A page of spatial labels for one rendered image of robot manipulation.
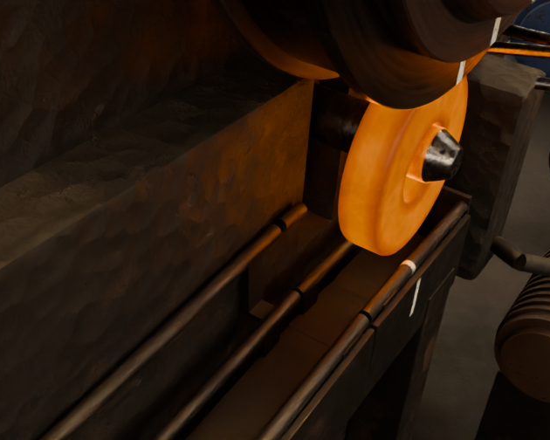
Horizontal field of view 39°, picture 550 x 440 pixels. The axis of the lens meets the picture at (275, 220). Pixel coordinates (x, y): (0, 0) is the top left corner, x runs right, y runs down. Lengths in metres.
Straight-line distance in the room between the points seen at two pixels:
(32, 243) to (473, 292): 1.46
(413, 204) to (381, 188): 0.09
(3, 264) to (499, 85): 0.53
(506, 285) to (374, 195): 1.31
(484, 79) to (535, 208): 1.35
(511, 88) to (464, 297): 1.03
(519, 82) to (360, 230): 0.29
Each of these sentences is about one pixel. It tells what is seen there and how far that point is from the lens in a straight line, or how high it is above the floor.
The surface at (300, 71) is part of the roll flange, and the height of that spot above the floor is 0.91.
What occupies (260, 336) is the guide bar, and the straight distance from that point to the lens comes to 0.59.
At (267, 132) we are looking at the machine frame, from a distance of 0.55.
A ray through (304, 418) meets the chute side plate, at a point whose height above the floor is 0.70.
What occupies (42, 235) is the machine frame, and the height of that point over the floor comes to 0.87.
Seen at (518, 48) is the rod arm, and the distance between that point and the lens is 0.65.
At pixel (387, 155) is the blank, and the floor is 0.85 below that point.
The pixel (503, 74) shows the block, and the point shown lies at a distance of 0.81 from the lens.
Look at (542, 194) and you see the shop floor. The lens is 2.19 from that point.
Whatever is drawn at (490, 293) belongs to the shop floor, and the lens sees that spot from 1.80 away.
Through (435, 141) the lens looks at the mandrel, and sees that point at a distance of 0.58.
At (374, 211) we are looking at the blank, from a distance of 0.55.
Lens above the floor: 1.12
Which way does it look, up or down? 36 degrees down
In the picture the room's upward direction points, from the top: 4 degrees clockwise
